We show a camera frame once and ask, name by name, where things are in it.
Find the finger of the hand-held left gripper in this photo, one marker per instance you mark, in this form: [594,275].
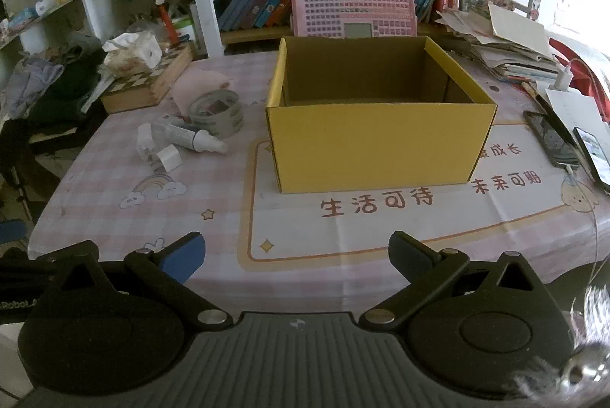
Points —
[12,232]

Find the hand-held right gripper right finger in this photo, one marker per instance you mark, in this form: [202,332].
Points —
[405,255]

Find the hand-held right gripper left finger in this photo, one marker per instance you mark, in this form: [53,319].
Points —
[183,255]

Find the small white cube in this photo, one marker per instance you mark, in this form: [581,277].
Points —
[169,158]

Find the yellow cardboard box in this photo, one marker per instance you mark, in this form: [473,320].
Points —
[371,146]

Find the white spray bottle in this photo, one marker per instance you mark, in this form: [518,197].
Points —
[181,136]

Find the clear tape roll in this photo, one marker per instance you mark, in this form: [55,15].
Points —
[228,120]

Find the pink plush toy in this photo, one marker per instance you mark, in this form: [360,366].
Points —
[200,82]

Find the pink checked printed tablecloth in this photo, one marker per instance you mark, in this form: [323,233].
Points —
[143,208]

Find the dark clothes pile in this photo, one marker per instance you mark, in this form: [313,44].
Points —
[62,89]

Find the wooden chessboard box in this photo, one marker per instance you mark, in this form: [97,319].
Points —
[157,79]

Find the black smartphone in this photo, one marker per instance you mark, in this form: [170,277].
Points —
[553,139]

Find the white tissue pack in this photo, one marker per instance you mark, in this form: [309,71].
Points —
[133,53]

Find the furry silver ball charm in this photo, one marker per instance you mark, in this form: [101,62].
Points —
[584,370]

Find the smartphone with lit screen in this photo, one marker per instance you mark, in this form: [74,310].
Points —
[595,158]

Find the white and green tub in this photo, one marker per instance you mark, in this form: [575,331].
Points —
[183,32]

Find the white paper sheet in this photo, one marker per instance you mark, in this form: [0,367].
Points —
[579,110]

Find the white charger plug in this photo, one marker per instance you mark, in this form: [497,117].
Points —
[563,79]

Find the pile of papers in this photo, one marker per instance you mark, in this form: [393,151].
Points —
[514,32]

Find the red bag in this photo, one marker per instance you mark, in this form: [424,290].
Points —
[588,74]

